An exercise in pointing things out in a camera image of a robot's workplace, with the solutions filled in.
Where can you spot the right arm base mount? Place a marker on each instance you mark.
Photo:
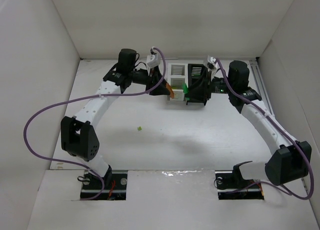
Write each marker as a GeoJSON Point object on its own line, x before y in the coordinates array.
{"type": "Point", "coordinates": [231, 185]}

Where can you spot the green rectangular lego brick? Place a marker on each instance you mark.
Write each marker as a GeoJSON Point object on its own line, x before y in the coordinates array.
{"type": "Point", "coordinates": [185, 91]}

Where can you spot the brown lego plate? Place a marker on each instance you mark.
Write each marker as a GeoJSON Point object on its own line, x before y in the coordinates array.
{"type": "Point", "coordinates": [169, 88]}

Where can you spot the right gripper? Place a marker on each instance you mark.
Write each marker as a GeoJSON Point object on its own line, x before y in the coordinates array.
{"type": "Point", "coordinates": [208, 83]}

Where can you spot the black slotted container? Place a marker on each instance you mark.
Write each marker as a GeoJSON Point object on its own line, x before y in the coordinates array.
{"type": "Point", "coordinates": [198, 84]}

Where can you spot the white slotted container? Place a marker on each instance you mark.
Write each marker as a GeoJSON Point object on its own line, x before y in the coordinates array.
{"type": "Point", "coordinates": [177, 77]}

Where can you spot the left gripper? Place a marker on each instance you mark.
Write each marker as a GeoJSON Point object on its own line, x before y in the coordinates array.
{"type": "Point", "coordinates": [152, 80]}

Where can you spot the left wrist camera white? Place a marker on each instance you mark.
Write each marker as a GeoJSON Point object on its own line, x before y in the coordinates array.
{"type": "Point", "coordinates": [153, 60]}

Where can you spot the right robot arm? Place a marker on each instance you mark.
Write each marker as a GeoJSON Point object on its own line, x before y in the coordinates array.
{"type": "Point", "coordinates": [290, 158]}

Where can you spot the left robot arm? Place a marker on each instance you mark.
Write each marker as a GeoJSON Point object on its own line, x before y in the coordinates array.
{"type": "Point", "coordinates": [78, 133]}

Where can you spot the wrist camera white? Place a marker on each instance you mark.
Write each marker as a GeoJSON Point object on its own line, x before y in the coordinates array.
{"type": "Point", "coordinates": [211, 64]}
{"type": "Point", "coordinates": [153, 60]}

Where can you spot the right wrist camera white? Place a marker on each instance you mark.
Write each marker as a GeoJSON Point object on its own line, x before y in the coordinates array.
{"type": "Point", "coordinates": [211, 64]}

